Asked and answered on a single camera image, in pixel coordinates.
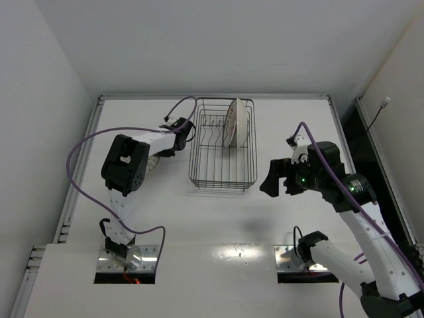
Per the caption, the white plate with sunburst print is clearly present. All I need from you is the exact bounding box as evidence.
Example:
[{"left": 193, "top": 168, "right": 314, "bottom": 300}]
[{"left": 223, "top": 99, "right": 239, "bottom": 148}]

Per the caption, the white floral bowl plate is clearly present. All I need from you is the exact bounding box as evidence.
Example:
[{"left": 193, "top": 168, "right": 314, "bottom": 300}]
[{"left": 232, "top": 99, "right": 248, "bottom": 148}]

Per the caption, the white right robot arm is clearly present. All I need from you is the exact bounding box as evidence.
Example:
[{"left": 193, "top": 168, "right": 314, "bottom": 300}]
[{"left": 260, "top": 136, "right": 423, "bottom": 317}]

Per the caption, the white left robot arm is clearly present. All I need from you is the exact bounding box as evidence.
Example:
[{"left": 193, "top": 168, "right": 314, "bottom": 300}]
[{"left": 100, "top": 117, "right": 195, "bottom": 266}]

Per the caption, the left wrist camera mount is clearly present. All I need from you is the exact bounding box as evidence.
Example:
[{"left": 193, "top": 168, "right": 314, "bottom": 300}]
[{"left": 158, "top": 117, "right": 180, "bottom": 131}]

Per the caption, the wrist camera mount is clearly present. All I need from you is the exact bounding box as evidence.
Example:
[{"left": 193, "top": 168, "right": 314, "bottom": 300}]
[
  {"left": 158, "top": 117, "right": 180, "bottom": 131},
  {"left": 286, "top": 134, "right": 311, "bottom": 164}
]

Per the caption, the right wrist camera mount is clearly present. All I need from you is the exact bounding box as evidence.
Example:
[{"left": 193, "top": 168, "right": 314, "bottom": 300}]
[{"left": 286, "top": 134, "right": 311, "bottom": 164}]

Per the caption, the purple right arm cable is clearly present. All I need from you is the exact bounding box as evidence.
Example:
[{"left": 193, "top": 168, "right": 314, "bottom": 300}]
[{"left": 288, "top": 121, "right": 424, "bottom": 318}]

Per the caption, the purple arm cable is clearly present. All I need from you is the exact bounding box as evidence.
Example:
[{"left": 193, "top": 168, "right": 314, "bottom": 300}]
[
  {"left": 66, "top": 95, "right": 197, "bottom": 266},
  {"left": 288, "top": 121, "right": 424, "bottom": 318}
]

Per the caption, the grey wire dish rack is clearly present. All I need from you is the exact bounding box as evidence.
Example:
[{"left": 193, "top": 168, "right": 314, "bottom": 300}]
[{"left": 188, "top": 97, "right": 258, "bottom": 192}]

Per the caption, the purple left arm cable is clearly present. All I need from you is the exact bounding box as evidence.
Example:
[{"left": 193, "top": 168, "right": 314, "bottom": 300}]
[{"left": 66, "top": 95, "right": 197, "bottom": 266}]

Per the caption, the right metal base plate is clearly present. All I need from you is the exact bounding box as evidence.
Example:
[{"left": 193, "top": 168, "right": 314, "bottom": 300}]
[{"left": 274, "top": 245, "right": 329, "bottom": 274}]

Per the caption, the metal base plate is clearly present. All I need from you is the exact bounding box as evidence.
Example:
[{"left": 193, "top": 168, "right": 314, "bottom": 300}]
[
  {"left": 96, "top": 245, "right": 159, "bottom": 274},
  {"left": 274, "top": 245, "right": 329, "bottom": 274}
]

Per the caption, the black usb cable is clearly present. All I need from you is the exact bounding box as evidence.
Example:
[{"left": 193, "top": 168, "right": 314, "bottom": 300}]
[{"left": 366, "top": 96, "right": 392, "bottom": 132}]

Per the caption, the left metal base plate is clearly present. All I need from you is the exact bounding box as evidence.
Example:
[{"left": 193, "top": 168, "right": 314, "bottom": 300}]
[{"left": 96, "top": 245, "right": 159, "bottom": 274}]

